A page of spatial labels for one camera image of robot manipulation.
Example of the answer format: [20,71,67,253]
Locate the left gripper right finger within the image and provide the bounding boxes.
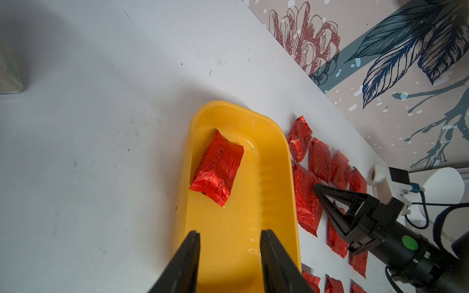
[260,230,313,293]

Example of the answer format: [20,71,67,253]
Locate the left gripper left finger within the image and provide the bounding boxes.
[149,231,200,293]

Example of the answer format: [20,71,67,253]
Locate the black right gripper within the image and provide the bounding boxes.
[312,184,458,286]

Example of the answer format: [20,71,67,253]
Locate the yellow storage box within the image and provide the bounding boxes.
[173,101,301,293]

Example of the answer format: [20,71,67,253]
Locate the eleventh red tea bag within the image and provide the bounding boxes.
[287,116,313,162]

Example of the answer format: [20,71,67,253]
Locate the twelfth red tea bag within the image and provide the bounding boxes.
[189,131,244,207]

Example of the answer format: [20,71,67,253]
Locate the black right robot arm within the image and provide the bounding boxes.
[313,184,469,293]

